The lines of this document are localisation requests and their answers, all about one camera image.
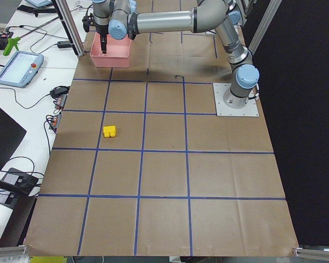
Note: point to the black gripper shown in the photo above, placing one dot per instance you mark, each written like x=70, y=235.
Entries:
x=101, y=30

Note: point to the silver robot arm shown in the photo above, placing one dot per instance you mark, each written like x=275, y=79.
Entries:
x=120, y=19

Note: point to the pink plastic box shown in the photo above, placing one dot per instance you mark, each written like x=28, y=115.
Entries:
x=118, y=52

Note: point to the black power adapter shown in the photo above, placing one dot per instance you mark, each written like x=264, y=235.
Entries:
x=63, y=44

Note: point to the teach pendant tablet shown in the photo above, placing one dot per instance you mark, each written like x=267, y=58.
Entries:
x=21, y=69

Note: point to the yellow two-stud block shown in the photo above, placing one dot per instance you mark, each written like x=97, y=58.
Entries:
x=109, y=131

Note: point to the aluminium frame post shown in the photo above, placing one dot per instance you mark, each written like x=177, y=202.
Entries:
x=65, y=16

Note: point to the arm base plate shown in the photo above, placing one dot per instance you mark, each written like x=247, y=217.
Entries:
x=227, y=105

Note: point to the black camera stand base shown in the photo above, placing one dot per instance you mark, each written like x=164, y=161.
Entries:
x=15, y=184

